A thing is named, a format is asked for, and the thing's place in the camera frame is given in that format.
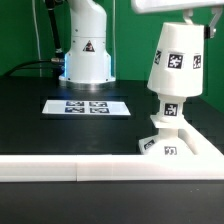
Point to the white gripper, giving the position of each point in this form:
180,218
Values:
152,6

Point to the white lamp shade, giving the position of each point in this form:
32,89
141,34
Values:
177,69

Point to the white lamp bulb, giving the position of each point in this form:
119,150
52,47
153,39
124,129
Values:
171,108

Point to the white lamp base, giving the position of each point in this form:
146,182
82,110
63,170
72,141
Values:
167,141

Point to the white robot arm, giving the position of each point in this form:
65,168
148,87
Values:
87,64

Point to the white marker sheet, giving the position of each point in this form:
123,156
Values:
59,107

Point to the white L-shaped fence wall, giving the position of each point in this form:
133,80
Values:
206,163

